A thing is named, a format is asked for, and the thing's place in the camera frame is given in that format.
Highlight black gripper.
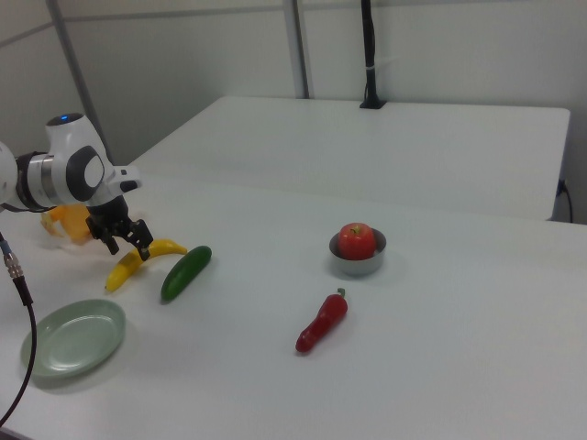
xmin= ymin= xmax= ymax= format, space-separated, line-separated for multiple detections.
xmin=85 ymin=195 xmax=155 ymax=263

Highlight yellow toy banana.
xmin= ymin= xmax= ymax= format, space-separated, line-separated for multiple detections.
xmin=104 ymin=238 xmax=189 ymax=293

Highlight pale green plastic plate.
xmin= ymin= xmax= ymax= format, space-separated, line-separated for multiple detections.
xmin=19 ymin=298 xmax=127 ymax=380

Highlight orange plush toy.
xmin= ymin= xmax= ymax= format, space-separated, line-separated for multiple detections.
xmin=39 ymin=203 xmax=95 ymax=247

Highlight green toy cucumber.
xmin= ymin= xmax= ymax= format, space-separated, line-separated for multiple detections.
xmin=160 ymin=245 xmax=214 ymax=303

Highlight red toy chili pepper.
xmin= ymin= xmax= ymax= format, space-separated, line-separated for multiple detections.
xmin=294 ymin=287 xmax=349 ymax=354

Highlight red toy apple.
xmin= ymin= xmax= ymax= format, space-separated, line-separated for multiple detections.
xmin=338 ymin=222 xmax=378 ymax=261

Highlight small metal bowl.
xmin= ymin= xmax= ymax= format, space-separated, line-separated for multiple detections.
xmin=328 ymin=227 xmax=387 ymax=277

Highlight black clamp-on pole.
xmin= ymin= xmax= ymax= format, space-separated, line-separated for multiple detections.
xmin=358 ymin=0 xmax=387 ymax=111

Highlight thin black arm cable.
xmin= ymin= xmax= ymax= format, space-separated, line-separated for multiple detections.
xmin=0 ymin=202 xmax=50 ymax=215

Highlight black cable with metal connector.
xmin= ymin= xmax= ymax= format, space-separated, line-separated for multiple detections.
xmin=0 ymin=230 xmax=39 ymax=435

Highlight grey partition frame post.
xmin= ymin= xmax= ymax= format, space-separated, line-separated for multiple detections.
xmin=44 ymin=0 xmax=114 ymax=162
xmin=287 ymin=0 xmax=316 ymax=100

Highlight black wall cable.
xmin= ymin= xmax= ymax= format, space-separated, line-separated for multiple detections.
xmin=556 ymin=178 xmax=575 ymax=224

